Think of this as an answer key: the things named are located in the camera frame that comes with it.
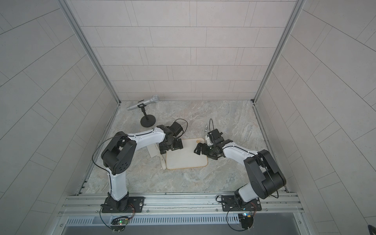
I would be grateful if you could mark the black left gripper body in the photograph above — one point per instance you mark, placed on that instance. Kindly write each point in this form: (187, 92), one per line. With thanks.
(174, 144)

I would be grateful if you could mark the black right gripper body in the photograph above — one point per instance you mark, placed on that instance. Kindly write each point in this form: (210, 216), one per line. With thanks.
(211, 153)

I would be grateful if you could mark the beige cutting board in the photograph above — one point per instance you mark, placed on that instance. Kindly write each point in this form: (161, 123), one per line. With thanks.
(186, 158)

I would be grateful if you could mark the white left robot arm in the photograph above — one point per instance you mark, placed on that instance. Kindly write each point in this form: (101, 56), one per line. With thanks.
(118, 155)

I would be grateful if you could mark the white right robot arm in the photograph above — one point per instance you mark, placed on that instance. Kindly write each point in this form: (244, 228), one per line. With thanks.
(265, 176)

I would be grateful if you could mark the right green circuit board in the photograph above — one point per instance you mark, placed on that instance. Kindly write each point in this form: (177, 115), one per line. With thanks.
(246, 220)

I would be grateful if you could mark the green circuit board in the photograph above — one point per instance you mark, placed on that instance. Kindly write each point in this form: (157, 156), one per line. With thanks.
(246, 220)
(119, 223)

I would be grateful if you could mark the left green circuit board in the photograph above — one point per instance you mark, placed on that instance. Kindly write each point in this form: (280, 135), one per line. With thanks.
(119, 223)

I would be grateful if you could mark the black microphone stand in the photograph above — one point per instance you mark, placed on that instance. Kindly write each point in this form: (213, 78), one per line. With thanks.
(147, 120)

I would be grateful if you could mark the grey handheld microphone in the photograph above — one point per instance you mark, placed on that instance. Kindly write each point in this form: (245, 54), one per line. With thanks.
(143, 103)

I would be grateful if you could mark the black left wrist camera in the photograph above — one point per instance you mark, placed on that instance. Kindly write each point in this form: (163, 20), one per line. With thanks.
(177, 129)

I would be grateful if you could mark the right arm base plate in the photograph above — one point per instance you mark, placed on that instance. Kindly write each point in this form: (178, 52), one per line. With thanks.
(232, 202)

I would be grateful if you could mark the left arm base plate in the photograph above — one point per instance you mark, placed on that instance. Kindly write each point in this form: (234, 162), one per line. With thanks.
(125, 205)

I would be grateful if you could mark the aluminium mounting rail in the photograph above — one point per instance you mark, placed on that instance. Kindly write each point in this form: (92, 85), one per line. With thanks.
(177, 203)

